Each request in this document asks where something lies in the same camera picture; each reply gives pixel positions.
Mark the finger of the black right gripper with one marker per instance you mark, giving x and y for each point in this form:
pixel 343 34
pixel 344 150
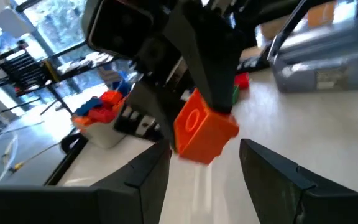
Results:
pixel 213 62
pixel 157 105

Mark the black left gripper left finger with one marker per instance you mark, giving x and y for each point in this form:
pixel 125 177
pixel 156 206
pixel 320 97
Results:
pixel 89 205

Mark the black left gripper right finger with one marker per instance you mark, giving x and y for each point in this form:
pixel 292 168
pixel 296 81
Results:
pixel 291 202

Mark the small orange block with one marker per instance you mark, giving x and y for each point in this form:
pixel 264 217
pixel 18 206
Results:
pixel 204 133

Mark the large red block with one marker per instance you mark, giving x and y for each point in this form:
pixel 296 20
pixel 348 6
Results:
pixel 101 115

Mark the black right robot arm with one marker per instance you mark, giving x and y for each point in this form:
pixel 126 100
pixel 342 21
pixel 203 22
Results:
pixel 250 18

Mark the small red block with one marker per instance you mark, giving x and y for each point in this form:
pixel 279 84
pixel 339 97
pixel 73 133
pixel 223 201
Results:
pixel 242 80

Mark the small green block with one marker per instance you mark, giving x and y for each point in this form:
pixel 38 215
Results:
pixel 235 94

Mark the clear plastic bin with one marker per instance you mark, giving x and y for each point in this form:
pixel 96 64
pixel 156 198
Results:
pixel 322 62
pixel 104 137

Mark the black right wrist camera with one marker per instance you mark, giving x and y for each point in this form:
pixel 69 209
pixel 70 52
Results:
pixel 120 31

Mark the black aluminium table frame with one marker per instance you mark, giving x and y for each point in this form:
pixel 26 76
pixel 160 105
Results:
pixel 67 158

